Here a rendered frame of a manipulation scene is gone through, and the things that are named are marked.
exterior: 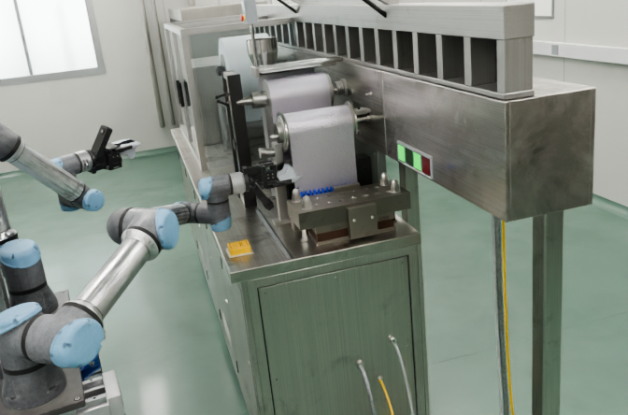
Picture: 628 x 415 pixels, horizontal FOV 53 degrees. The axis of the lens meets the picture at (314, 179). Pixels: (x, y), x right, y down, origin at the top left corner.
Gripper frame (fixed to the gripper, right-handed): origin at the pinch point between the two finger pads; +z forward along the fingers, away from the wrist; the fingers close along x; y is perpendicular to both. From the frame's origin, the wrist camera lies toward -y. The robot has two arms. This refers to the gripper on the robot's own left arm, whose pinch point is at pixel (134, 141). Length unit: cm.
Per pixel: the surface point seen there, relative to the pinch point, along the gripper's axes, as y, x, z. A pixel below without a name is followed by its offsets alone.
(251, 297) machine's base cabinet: 34, 73, -10
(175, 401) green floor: 124, 5, 4
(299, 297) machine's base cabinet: 37, 82, 3
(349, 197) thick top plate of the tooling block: 10, 81, 29
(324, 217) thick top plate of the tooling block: 13, 81, 17
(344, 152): -1, 70, 40
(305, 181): 8, 63, 27
